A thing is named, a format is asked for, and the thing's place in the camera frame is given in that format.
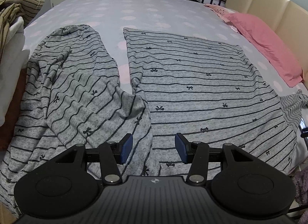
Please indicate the light pink patterned pillow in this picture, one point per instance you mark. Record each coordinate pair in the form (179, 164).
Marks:
(216, 9)

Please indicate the beige padded headboard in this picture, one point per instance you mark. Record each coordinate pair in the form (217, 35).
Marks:
(264, 0)

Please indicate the grey pink-dotted bed sheet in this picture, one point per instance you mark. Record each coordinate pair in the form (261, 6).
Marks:
(144, 7)

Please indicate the grey striped bow-print top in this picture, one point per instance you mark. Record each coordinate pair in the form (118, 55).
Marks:
(192, 81)

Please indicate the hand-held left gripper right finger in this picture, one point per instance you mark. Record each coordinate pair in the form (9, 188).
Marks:
(181, 149)

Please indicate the mauve fuzzy cloth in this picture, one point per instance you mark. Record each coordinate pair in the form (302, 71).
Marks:
(302, 185)

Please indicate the rust brown cloth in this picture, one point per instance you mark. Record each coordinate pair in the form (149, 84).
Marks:
(12, 122)

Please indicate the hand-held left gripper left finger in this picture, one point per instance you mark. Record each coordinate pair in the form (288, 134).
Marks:
(126, 148)

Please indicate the white folded clothes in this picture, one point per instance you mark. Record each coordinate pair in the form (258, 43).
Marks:
(12, 45)

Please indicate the tan striped shirt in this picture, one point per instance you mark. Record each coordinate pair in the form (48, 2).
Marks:
(24, 1)

